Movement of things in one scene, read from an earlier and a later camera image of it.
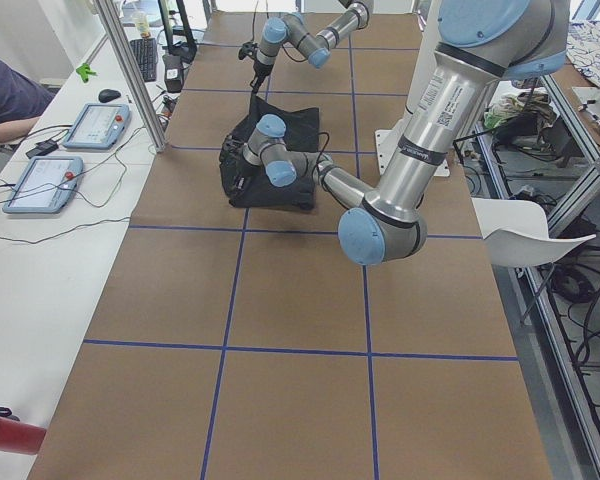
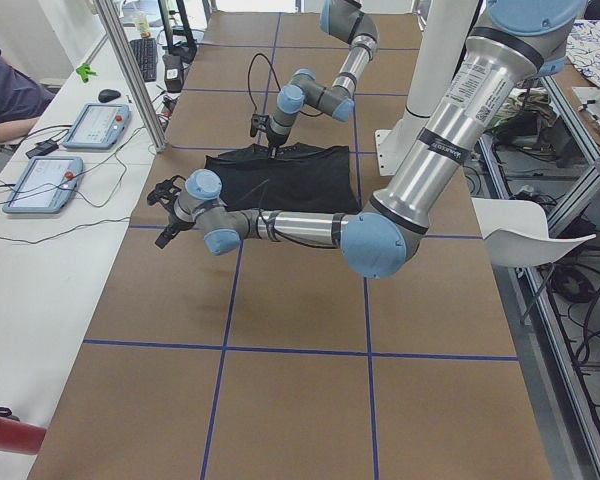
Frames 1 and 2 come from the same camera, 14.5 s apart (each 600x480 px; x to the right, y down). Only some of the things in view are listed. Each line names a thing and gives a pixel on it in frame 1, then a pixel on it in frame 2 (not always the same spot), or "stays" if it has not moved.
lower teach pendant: x=47 y=184 stays
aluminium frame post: x=128 y=64 stays
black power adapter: x=42 y=148 stays
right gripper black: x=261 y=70 → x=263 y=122
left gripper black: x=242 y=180 → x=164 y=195
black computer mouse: x=108 y=95 stays
